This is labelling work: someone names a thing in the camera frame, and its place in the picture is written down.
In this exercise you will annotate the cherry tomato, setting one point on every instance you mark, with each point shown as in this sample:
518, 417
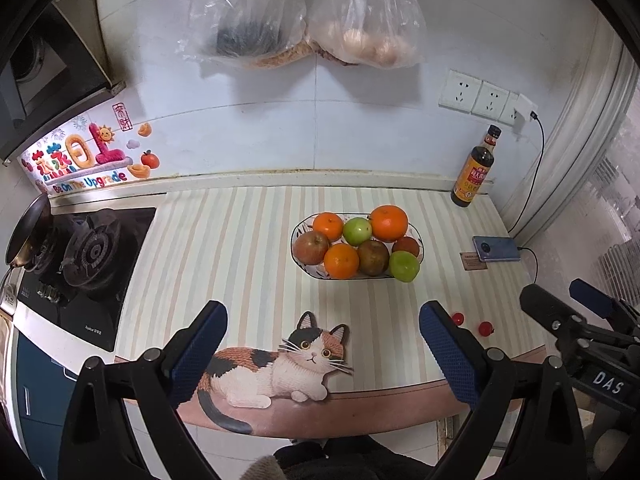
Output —
458, 318
485, 329

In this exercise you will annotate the green apple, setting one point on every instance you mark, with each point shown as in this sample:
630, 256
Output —
404, 266
357, 230

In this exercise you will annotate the white charger plug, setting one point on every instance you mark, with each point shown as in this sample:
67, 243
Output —
525, 111

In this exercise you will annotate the medium orange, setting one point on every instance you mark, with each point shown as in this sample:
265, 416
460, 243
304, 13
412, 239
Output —
341, 261

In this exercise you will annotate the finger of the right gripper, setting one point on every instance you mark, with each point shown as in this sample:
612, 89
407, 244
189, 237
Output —
615, 311
570, 327

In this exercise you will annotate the black range hood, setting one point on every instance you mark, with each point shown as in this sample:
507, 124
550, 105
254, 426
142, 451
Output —
58, 71

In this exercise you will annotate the dark soy sauce bottle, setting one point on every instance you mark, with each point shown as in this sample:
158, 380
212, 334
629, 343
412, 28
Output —
475, 168

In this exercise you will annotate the dark orange fruit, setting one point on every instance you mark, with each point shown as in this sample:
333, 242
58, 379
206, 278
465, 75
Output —
407, 244

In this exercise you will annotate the red brown apple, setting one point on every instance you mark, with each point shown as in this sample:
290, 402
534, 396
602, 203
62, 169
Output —
309, 248

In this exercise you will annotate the frosted glass sliding door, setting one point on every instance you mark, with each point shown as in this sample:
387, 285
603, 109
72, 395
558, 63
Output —
576, 214

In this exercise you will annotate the striped table mat with cat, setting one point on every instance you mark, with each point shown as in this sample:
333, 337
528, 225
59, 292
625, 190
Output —
233, 245

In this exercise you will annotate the white wall socket middle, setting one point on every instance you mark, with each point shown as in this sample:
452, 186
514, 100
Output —
490, 101

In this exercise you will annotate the large orange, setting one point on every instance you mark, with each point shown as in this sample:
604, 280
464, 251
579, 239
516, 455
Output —
389, 223

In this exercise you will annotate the cherry tomato left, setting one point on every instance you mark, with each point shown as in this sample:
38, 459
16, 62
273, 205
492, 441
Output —
458, 318

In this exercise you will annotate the black gas stove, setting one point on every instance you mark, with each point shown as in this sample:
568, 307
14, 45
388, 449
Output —
80, 275

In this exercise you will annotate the white wall socket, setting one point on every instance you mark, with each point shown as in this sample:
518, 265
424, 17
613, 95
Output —
508, 115
460, 92
490, 101

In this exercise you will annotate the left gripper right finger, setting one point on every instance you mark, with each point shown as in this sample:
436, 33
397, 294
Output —
458, 354

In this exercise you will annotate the floral oval ceramic plate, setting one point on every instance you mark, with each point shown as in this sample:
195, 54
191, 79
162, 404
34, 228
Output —
318, 271

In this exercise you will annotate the blue smartphone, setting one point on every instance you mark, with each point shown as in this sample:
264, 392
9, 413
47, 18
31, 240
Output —
496, 249

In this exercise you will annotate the white wall socket right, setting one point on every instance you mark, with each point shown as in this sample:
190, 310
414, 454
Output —
508, 115

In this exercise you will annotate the white wall socket left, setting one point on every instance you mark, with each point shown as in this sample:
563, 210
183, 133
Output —
460, 92

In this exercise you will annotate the cherry tomato right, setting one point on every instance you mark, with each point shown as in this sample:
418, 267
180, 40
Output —
485, 329

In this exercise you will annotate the plastic bag with dark contents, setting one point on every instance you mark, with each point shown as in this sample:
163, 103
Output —
248, 33

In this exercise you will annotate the colourful wall sticker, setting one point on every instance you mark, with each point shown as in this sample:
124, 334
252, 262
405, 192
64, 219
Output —
98, 148

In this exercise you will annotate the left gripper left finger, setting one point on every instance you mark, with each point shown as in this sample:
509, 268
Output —
190, 350

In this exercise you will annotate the plastic bag with eggs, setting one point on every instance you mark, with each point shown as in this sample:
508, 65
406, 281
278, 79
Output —
384, 34

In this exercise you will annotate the small orange mandarin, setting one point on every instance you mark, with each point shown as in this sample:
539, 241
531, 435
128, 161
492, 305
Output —
329, 224

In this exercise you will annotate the brown label card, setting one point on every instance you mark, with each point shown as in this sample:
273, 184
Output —
471, 262

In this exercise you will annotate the black frying pan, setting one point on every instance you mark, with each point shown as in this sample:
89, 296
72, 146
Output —
29, 233

